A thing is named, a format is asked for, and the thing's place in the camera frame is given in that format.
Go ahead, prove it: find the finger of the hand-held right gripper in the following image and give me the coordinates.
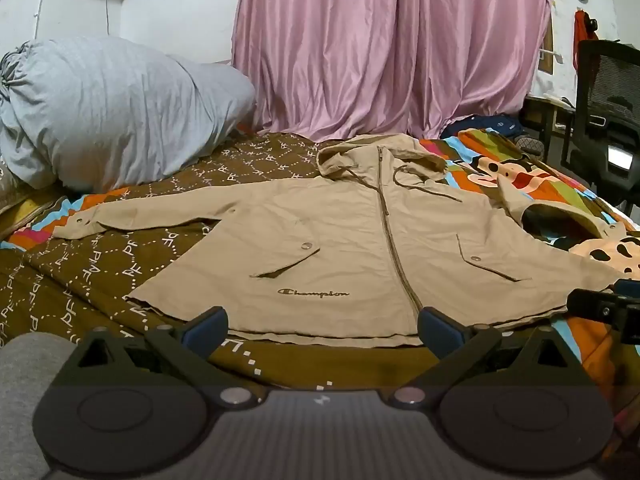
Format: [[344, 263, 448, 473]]
[[613, 278, 640, 302], [566, 287, 640, 347]]

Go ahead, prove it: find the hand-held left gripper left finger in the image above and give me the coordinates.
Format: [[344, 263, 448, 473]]
[[50, 305, 263, 409]]

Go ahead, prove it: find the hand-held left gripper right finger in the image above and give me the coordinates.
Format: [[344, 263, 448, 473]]
[[389, 306, 599, 408]]

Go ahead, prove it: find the beige hooded jacket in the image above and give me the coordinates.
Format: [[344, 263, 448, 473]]
[[50, 132, 640, 348]]

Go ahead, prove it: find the brown printed cartoon blanket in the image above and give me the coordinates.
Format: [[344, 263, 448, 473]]
[[0, 127, 640, 461]]

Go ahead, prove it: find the dark patterned shoe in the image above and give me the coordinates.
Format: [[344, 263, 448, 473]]
[[515, 135, 546, 157]]

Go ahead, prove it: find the person's grey trouser leg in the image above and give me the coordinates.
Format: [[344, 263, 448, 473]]
[[0, 332, 81, 480]]

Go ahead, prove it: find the dark wooden desk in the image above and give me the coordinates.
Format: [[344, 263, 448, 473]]
[[522, 92, 576, 161]]

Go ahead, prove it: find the black mesh office chair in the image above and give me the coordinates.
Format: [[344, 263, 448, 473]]
[[560, 39, 640, 211]]

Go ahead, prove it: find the dark blue bag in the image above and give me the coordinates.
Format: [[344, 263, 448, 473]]
[[440, 114, 523, 140]]

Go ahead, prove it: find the grey pillow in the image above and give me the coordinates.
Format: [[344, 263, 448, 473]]
[[0, 36, 257, 190]]

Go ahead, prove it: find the red hanging bag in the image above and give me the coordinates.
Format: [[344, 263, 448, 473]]
[[572, 8, 599, 68]]

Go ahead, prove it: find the pink curtain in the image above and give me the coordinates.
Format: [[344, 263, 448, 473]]
[[231, 0, 553, 143]]

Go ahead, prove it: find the brown wall board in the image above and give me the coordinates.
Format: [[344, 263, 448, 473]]
[[542, 15, 555, 73]]

